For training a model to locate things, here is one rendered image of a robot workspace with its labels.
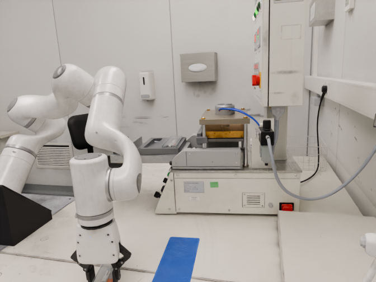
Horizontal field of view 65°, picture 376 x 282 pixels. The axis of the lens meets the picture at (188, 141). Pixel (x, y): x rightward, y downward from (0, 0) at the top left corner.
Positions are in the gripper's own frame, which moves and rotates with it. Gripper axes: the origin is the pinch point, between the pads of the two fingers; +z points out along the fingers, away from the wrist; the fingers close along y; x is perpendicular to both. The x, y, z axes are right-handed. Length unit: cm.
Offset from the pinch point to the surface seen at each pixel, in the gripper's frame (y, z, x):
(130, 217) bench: -2.4, 3.3, 37.3
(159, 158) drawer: 9.1, -17.4, 45.2
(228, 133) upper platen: 36, -27, 43
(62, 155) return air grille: -131, 33, 245
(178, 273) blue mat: 18.6, 3.2, 5.0
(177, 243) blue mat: 17.0, 3.2, 19.2
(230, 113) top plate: 37, -33, 50
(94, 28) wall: -75, -96, 233
